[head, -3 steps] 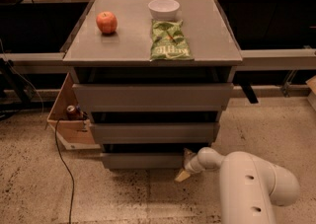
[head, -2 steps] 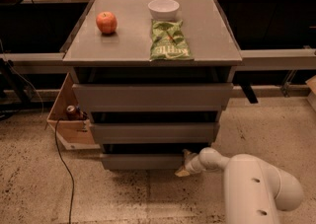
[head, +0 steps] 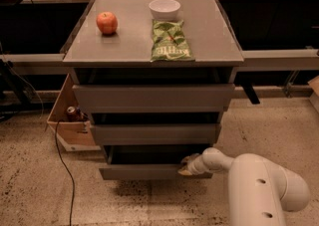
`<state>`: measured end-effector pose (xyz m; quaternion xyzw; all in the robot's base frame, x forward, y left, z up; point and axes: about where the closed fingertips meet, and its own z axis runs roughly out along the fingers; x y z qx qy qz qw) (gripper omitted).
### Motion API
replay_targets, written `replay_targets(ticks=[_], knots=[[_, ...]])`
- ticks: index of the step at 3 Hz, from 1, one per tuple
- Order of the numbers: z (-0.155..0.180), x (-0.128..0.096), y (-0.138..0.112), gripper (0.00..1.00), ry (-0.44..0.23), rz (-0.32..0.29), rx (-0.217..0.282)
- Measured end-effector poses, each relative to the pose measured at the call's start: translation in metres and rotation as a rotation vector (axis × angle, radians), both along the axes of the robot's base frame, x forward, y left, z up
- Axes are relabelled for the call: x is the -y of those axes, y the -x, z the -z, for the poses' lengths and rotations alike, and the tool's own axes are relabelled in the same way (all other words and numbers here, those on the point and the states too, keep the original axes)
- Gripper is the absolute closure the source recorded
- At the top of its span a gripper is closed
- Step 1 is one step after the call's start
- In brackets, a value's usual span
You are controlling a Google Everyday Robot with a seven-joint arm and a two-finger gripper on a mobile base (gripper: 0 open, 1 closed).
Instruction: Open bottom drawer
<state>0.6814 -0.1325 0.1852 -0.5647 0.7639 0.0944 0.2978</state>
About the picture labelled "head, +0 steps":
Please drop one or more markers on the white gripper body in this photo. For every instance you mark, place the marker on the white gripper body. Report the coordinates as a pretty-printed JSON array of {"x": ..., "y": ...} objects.
[{"x": 193, "y": 165}]

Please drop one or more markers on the grey bottom drawer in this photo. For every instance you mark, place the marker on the grey bottom drawer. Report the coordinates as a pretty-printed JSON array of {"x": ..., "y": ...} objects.
[{"x": 146, "y": 162}]

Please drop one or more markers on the grey drawer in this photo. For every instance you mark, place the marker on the grey drawer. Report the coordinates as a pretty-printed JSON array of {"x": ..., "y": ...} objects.
[
  {"x": 153, "y": 99},
  {"x": 146, "y": 162},
  {"x": 152, "y": 134}
]

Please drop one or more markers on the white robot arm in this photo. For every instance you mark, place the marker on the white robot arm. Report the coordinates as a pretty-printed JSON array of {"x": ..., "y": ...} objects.
[{"x": 260, "y": 191}]

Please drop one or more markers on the grey middle drawer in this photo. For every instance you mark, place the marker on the grey middle drawer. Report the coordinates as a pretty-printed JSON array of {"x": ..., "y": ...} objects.
[{"x": 152, "y": 134}]

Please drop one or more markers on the grey drawer cabinet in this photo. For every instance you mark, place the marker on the grey drawer cabinet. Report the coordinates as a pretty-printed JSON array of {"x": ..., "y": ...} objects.
[{"x": 124, "y": 58}]

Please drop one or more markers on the grey top drawer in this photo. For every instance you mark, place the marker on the grey top drawer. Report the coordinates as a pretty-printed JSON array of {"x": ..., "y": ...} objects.
[{"x": 153, "y": 99}]

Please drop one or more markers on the wooden box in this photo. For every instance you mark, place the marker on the wooden box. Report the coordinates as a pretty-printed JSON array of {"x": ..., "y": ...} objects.
[{"x": 68, "y": 122}]

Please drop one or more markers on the green chip bag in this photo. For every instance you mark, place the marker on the green chip bag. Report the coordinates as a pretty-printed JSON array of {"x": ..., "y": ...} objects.
[{"x": 169, "y": 42}]

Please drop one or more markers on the red soda can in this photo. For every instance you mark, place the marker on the red soda can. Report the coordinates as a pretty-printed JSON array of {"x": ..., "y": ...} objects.
[{"x": 73, "y": 114}]

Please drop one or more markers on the white bowl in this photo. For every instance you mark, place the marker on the white bowl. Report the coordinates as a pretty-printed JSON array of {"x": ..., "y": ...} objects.
[{"x": 164, "y": 10}]

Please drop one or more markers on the red apple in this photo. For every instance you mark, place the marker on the red apple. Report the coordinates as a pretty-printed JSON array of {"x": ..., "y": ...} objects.
[{"x": 107, "y": 23}]

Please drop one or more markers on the grey metal frame rail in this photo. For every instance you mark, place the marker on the grey metal frame rail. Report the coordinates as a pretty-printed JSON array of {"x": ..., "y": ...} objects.
[{"x": 254, "y": 61}]

